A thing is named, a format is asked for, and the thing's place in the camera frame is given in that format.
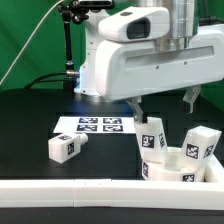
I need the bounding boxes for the black cables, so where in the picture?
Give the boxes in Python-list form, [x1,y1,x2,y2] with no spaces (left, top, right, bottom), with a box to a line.
[23,72,80,90]

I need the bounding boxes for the white paper marker sheet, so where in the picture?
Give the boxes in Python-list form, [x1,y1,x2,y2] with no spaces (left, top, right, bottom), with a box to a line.
[54,116,135,134]

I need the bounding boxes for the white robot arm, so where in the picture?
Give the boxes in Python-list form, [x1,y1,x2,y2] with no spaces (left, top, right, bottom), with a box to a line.
[80,0,224,123]

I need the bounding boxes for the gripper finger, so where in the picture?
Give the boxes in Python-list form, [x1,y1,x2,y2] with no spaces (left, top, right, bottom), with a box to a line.
[183,85,201,114]
[126,96,147,123]

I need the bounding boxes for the white cable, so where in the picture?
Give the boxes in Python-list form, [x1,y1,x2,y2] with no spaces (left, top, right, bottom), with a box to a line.
[0,0,64,87]

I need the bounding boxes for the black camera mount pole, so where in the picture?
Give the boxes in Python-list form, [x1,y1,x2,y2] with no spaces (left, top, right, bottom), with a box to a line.
[58,0,88,90]

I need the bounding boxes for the white L-shaped fence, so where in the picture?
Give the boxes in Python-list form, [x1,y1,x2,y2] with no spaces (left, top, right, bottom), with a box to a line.
[0,157,224,210]

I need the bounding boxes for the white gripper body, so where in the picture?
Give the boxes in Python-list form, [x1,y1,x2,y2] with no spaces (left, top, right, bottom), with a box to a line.
[95,6,224,100]

